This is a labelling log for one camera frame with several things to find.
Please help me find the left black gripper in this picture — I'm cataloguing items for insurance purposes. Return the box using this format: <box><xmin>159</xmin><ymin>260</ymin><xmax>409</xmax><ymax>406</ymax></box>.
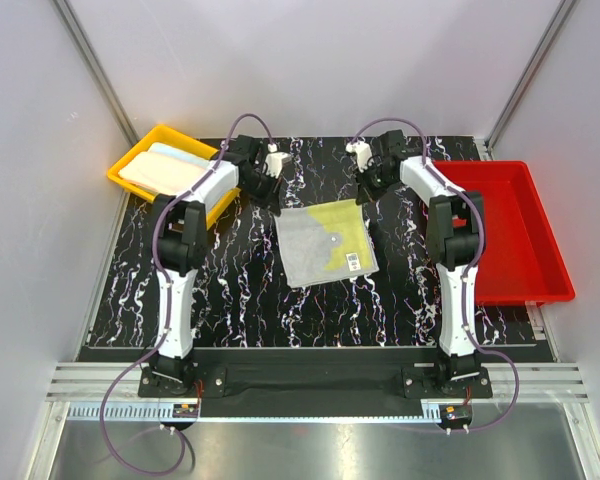
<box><xmin>238</xmin><ymin>169</ymin><xmax>282</xmax><ymax>216</ymax></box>

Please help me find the grey towel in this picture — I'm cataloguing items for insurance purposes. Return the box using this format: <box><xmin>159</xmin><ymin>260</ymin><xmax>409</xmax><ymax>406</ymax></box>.
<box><xmin>275</xmin><ymin>199</ymin><xmax>379</xmax><ymax>288</ymax></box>

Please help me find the pink towel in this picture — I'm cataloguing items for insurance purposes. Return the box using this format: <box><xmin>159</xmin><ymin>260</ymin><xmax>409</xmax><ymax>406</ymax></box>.
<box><xmin>119</xmin><ymin>152</ymin><xmax>209</xmax><ymax>195</ymax></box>

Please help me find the light blue towel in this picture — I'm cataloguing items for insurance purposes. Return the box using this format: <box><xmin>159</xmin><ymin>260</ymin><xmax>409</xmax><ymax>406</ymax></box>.
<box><xmin>148</xmin><ymin>142</ymin><xmax>209</xmax><ymax>167</ymax></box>

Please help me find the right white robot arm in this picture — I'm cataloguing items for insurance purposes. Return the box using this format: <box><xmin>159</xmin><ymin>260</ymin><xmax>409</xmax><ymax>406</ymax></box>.
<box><xmin>346</xmin><ymin>130</ymin><xmax>486</xmax><ymax>397</ymax></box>

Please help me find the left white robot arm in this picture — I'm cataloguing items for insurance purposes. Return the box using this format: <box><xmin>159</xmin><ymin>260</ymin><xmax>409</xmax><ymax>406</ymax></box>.
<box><xmin>146</xmin><ymin>135</ymin><xmax>291</xmax><ymax>396</ymax></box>

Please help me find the yellow plastic tray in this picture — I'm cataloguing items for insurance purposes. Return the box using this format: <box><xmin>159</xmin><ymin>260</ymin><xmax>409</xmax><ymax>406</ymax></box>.
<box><xmin>107</xmin><ymin>124</ymin><xmax>239</xmax><ymax>227</ymax></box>

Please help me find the black marble pattern mat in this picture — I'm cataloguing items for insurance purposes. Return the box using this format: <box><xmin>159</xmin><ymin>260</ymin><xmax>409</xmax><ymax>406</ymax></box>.
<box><xmin>78</xmin><ymin>137</ymin><xmax>555</xmax><ymax>362</ymax></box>

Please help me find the red plastic bin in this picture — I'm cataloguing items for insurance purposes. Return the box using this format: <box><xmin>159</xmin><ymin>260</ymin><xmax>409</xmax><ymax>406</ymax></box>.
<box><xmin>434</xmin><ymin>161</ymin><xmax>575</xmax><ymax>306</ymax></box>

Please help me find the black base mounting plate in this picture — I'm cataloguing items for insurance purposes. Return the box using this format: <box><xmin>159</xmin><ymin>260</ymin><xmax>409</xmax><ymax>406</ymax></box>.
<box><xmin>138</xmin><ymin>347</ymin><xmax>493</xmax><ymax>421</ymax></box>

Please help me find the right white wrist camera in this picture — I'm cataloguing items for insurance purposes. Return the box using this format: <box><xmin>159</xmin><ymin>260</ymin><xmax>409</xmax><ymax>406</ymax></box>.
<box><xmin>345</xmin><ymin>140</ymin><xmax>373</xmax><ymax>172</ymax></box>

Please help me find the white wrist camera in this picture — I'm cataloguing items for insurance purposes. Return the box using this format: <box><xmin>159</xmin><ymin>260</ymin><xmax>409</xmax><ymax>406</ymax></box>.
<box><xmin>345</xmin><ymin>140</ymin><xmax>373</xmax><ymax>172</ymax></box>
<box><xmin>264</xmin><ymin>143</ymin><xmax>292</xmax><ymax>179</ymax></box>

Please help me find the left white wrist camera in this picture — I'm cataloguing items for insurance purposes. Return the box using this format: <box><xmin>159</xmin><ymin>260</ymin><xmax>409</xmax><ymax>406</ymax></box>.
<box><xmin>264</xmin><ymin>143</ymin><xmax>292</xmax><ymax>179</ymax></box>

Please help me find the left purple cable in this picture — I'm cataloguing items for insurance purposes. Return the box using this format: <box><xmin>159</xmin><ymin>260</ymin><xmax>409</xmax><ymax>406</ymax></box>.
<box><xmin>98</xmin><ymin>112</ymin><xmax>276</xmax><ymax>476</ymax></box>

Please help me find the purple cable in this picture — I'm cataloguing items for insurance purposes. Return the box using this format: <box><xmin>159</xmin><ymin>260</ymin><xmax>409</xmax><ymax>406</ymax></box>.
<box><xmin>98</xmin><ymin>112</ymin><xmax>276</xmax><ymax>476</ymax></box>
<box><xmin>352</xmin><ymin>117</ymin><xmax>521</xmax><ymax>434</ymax></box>

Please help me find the right aluminium frame post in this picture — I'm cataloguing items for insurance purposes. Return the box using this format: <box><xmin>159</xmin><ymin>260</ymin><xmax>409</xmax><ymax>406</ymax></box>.
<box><xmin>483</xmin><ymin>0</ymin><xmax>579</xmax><ymax>160</ymax></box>

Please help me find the aluminium frame post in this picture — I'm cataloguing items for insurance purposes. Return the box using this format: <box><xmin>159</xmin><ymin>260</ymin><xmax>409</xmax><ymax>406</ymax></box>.
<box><xmin>50</xmin><ymin>0</ymin><xmax>139</xmax><ymax>146</ymax></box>
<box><xmin>483</xmin><ymin>0</ymin><xmax>579</xmax><ymax>160</ymax></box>

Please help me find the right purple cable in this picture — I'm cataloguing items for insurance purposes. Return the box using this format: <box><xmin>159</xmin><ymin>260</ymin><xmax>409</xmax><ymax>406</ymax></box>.
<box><xmin>352</xmin><ymin>117</ymin><xmax>521</xmax><ymax>434</ymax></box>

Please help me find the left aluminium frame post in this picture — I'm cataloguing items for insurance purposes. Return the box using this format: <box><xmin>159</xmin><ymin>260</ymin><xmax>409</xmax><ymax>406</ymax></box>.
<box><xmin>50</xmin><ymin>0</ymin><xmax>139</xmax><ymax>146</ymax></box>

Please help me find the slotted white cable duct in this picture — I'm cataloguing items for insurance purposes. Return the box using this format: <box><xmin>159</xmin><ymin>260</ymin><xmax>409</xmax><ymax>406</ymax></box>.
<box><xmin>67</xmin><ymin>402</ymin><xmax>200</xmax><ymax>423</ymax></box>

